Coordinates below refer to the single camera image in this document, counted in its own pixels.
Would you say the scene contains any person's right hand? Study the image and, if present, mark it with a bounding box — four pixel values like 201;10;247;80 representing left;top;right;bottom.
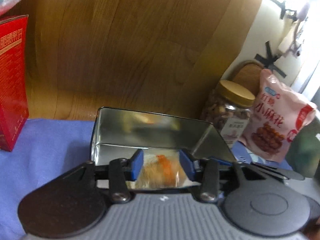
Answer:
304;222;320;240

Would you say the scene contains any orange snack packet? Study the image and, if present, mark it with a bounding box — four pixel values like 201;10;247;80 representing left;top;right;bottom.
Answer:
133;154;187;189

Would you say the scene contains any pink fried twist snack bag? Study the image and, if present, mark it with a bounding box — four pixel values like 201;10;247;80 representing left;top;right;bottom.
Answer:
239;69;317;163

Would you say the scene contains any large wooden board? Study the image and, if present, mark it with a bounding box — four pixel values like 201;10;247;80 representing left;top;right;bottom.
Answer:
4;0;266;121

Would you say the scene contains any red gift box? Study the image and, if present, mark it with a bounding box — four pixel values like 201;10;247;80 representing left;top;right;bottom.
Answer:
0;15;29;152

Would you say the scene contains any blue printed tablecloth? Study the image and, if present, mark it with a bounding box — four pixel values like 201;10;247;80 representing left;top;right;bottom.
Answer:
0;117;293;240

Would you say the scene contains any small rounded wooden board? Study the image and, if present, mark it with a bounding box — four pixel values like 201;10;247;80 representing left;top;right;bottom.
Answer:
229;60;264;96

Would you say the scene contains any nut jar with gold lid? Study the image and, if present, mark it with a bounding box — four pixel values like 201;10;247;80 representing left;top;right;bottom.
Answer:
201;80;255;148

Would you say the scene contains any white power strip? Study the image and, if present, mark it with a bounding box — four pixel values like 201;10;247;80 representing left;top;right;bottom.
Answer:
278;4;310;57

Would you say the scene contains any black metal snack tin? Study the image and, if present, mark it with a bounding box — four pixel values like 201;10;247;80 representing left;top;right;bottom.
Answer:
91;107;235;166

